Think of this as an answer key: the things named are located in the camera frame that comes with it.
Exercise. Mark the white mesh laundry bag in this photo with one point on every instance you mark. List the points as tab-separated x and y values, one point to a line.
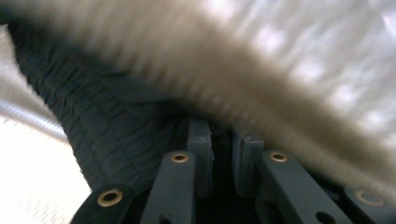
311	68

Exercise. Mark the dark cloth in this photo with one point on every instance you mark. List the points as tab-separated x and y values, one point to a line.
102	130

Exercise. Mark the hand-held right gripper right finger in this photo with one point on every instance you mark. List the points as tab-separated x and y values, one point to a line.
246	161

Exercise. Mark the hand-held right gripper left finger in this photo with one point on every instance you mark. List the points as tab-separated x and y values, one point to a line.
200	155

